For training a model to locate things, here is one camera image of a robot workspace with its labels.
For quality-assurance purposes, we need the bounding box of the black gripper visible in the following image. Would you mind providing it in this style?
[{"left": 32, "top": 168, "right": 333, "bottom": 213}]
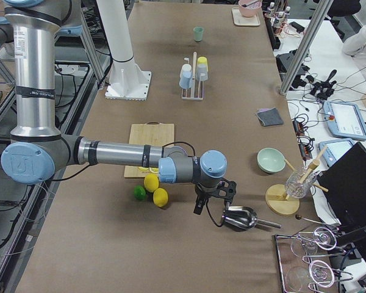
[{"left": 193, "top": 181, "right": 220, "bottom": 214}]

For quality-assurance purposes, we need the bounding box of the green plastic cup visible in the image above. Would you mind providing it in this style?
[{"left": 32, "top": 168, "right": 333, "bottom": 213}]
[{"left": 193, "top": 26, "right": 204, "bottom": 42}]

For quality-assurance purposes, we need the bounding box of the blue plastic cup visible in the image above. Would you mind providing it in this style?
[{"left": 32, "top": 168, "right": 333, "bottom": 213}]
[{"left": 179, "top": 70, "right": 192, "bottom": 89}]

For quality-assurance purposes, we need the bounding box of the white plastic cup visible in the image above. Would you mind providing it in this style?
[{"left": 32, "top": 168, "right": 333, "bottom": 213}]
[{"left": 181, "top": 63, "right": 192, "bottom": 73}]

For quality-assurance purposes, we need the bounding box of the yellow plastic cup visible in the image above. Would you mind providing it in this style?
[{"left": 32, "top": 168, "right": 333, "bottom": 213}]
[{"left": 197, "top": 56, "right": 208, "bottom": 67}]

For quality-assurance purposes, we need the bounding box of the whole yellow lemon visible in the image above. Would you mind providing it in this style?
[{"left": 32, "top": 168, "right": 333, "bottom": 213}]
[
  {"left": 153, "top": 188, "right": 168, "bottom": 208},
  {"left": 143, "top": 173, "right": 159, "bottom": 193}
]

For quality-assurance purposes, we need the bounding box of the metal scoop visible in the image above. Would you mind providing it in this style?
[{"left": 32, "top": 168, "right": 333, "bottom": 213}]
[{"left": 223, "top": 206, "right": 282, "bottom": 230}]

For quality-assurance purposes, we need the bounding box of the green lime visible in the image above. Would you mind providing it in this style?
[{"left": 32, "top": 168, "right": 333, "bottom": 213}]
[{"left": 133, "top": 185, "right": 147, "bottom": 201}]

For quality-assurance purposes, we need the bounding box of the wooden mug tree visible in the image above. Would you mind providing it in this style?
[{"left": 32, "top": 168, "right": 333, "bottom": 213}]
[{"left": 265, "top": 147, "right": 329, "bottom": 215}]

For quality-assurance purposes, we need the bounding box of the green bowl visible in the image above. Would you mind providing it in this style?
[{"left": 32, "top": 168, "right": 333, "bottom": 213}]
[{"left": 257, "top": 148, "right": 285, "bottom": 174}]

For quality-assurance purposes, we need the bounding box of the bamboo cutting board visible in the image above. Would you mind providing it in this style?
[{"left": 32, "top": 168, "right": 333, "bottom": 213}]
[{"left": 124, "top": 123, "right": 174, "bottom": 178}]

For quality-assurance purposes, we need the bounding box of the glass mug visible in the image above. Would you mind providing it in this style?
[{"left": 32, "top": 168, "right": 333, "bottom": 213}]
[{"left": 285, "top": 167, "right": 317, "bottom": 198}]

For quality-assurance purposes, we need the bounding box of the grey folded cloth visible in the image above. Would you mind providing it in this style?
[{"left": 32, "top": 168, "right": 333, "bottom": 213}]
[{"left": 256, "top": 107, "right": 284, "bottom": 127}]

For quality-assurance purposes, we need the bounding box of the wine glass rack tray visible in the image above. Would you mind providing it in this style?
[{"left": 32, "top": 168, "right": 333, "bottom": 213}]
[{"left": 273, "top": 234, "right": 354, "bottom": 292}]

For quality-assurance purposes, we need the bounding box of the white column base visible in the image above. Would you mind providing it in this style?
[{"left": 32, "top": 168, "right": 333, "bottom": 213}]
[{"left": 97, "top": 0, "right": 152, "bottom": 101}]

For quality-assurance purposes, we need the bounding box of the blue teach pendant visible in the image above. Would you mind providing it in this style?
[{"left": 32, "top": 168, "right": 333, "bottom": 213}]
[
  {"left": 323, "top": 101, "right": 366, "bottom": 141},
  {"left": 318, "top": 138, "right": 356, "bottom": 167}
]

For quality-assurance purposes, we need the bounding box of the black monitor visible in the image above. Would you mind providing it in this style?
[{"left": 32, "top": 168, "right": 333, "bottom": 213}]
[{"left": 318, "top": 142, "right": 366, "bottom": 227}]

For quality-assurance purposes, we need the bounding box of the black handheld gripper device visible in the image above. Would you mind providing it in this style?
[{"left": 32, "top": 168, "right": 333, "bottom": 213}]
[{"left": 306, "top": 69, "right": 337, "bottom": 100}]

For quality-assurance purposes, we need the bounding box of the beige tray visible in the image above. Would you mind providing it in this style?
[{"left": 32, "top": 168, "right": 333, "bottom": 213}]
[{"left": 231, "top": 7, "right": 260, "bottom": 27}]

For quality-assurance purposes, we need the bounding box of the pink bowl with ice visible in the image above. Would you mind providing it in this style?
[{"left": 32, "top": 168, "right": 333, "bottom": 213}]
[{"left": 238, "top": 0, "right": 262, "bottom": 17}]

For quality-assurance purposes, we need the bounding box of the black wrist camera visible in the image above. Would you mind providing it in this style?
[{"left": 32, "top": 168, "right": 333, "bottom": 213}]
[{"left": 213, "top": 178, "right": 237, "bottom": 210}]

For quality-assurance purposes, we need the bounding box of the white wire cup holder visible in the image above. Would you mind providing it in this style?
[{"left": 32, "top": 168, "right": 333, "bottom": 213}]
[{"left": 181, "top": 51, "right": 204, "bottom": 101}]

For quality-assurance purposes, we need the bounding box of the aluminium frame post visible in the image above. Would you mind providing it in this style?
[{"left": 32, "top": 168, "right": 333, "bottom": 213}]
[{"left": 279, "top": 0, "right": 333, "bottom": 96}]

